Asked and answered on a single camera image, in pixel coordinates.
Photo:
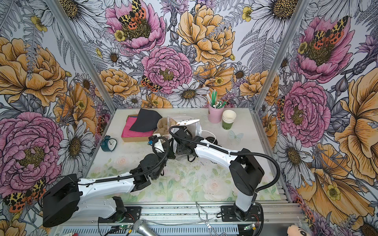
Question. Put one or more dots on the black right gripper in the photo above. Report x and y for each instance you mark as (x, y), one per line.
(179, 150)

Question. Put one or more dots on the white patterned paper gift bag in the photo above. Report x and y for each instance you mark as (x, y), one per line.
(187, 128)

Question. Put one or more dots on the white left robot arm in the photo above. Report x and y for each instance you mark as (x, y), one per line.
(74, 197)

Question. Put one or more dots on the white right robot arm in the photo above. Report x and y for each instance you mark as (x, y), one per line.
(246, 171)

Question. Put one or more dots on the stack of pulp carriers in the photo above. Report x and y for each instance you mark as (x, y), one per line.
(162, 127)

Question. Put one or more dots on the pink straw holder cup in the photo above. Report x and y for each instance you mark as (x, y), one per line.
(215, 115)

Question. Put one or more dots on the black paper napkin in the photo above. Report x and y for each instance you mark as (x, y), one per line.
(146, 121)

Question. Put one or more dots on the brown cardboard tray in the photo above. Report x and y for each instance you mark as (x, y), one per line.
(140, 139)

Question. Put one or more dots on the green straws bundle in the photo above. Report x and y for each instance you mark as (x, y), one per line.
(213, 100)

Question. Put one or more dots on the stack of paper cups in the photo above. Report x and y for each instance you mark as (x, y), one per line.
(228, 118)

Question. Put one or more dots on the teal alarm clock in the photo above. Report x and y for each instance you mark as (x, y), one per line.
(108, 144)

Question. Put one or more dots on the silver microphone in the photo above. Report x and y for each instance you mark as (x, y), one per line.
(141, 227)

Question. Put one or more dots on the pink plush toy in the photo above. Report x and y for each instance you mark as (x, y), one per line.
(294, 230)

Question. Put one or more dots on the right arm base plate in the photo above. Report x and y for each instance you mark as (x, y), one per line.
(227, 214)

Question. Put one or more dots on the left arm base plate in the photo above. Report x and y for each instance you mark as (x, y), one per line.
(129, 215)

